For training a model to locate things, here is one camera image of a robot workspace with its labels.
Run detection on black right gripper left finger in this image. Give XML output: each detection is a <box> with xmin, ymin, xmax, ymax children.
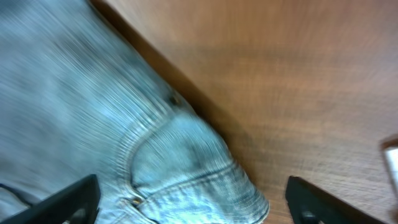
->
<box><xmin>1</xmin><ymin>174</ymin><xmax>100</xmax><ymax>224</ymax></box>

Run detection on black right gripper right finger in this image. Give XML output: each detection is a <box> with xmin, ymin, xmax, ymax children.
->
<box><xmin>285</xmin><ymin>176</ymin><xmax>384</xmax><ymax>224</ymax></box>

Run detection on light blue denim shorts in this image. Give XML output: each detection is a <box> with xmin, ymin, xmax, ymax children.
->
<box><xmin>1</xmin><ymin>1</ymin><xmax>269</xmax><ymax>223</ymax></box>

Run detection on blue and white shirt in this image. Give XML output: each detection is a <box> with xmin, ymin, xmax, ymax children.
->
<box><xmin>381</xmin><ymin>135</ymin><xmax>397</xmax><ymax>195</ymax></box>

